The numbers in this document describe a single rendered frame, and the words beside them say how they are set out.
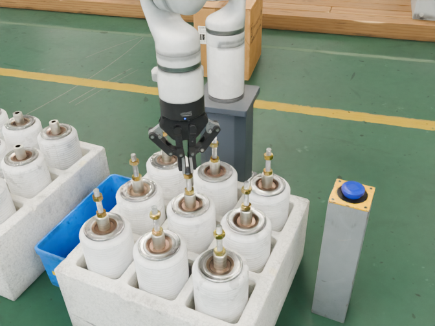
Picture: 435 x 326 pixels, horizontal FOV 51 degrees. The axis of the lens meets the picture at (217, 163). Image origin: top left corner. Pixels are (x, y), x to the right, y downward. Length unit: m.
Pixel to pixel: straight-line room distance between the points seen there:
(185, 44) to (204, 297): 0.41
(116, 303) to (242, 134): 0.53
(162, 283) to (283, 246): 0.25
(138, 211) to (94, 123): 0.85
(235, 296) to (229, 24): 0.59
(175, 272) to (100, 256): 0.14
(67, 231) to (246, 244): 0.48
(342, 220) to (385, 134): 0.85
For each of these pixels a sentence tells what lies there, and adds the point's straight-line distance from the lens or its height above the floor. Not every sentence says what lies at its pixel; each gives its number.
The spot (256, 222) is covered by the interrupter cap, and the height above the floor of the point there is 0.25.
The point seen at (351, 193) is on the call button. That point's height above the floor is 0.33.
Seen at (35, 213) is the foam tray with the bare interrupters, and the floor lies 0.16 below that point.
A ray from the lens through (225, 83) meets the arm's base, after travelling 1.11.
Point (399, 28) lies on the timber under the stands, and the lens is 2.51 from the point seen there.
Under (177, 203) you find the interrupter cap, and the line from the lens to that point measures 0.90.
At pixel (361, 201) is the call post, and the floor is 0.32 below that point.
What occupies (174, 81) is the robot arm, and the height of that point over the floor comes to 0.53.
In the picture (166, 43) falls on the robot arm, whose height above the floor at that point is 0.59.
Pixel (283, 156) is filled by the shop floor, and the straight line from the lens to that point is 1.48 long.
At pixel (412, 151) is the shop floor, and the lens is 1.60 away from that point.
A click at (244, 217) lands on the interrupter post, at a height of 0.27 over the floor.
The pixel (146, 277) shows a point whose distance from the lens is 0.82.
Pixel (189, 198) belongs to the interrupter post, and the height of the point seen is 0.28.
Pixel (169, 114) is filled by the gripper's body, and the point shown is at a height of 0.47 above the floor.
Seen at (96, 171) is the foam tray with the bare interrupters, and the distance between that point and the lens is 1.23.
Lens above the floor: 0.83
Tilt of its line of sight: 35 degrees down
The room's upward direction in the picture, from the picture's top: 2 degrees counter-clockwise
